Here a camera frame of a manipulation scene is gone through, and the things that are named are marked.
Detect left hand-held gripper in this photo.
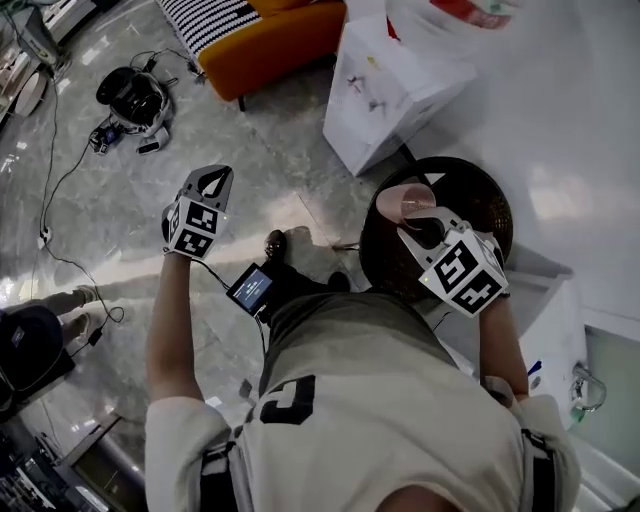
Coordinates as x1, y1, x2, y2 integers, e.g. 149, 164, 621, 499
161, 165, 236, 261

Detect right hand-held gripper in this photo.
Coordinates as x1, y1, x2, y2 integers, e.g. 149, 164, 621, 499
397, 209, 510, 318

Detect pink cup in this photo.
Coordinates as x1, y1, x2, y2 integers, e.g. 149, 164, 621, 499
375, 182, 437, 232

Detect white water dispenser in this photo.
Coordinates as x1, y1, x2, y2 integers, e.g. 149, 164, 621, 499
322, 12, 479, 177

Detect person's right forearm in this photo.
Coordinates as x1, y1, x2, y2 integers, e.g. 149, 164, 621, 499
476, 294, 532, 399

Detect person's left forearm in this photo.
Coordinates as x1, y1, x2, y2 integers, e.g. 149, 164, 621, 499
144, 251, 207, 404

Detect clear large water bottle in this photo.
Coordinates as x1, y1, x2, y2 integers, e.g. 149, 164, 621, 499
384, 0, 531, 51

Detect black round wicker chair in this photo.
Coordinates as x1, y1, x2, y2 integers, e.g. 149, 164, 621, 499
333, 156, 515, 306

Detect small white black device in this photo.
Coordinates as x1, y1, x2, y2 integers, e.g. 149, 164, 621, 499
137, 128, 170, 155

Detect small black screen device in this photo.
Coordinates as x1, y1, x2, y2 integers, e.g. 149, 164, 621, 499
225, 259, 274, 317

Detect small blue black device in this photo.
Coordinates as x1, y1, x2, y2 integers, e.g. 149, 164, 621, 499
88, 124, 121, 157

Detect black white helmet device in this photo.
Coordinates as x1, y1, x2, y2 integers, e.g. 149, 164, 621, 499
94, 66, 176, 139

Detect person's legs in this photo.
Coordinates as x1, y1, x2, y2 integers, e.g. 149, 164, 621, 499
263, 228, 352, 321

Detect white sink cabinet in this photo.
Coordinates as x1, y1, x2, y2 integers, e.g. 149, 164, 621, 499
439, 244, 640, 512

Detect orange sofa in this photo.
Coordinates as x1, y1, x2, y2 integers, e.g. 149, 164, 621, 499
197, 0, 347, 112

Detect person's beige olive shirt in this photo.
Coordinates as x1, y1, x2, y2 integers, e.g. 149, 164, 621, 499
144, 292, 581, 512

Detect round white stool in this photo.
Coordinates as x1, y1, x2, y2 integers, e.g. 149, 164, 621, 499
8, 71, 50, 119

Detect chrome faucet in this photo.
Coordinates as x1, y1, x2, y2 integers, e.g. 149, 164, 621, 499
569, 362, 609, 414

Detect dark glass cabinet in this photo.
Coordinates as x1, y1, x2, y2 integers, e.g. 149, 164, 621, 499
0, 414, 146, 512

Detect black floor cable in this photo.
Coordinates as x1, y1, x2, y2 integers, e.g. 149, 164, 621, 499
0, 0, 126, 331

